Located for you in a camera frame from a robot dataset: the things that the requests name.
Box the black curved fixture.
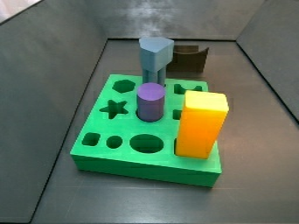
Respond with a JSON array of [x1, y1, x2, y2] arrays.
[[167, 45, 210, 73]]

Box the yellow rectangular block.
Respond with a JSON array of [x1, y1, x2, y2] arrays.
[[175, 90, 230, 159]]

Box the blue pentagon peg block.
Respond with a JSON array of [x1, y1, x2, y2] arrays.
[[139, 37, 174, 86]]

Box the purple cylinder block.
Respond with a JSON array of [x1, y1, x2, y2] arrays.
[[137, 82, 166, 122]]

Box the green shape sorter base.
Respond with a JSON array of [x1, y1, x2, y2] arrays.
[[70, 74, 222, 187]]

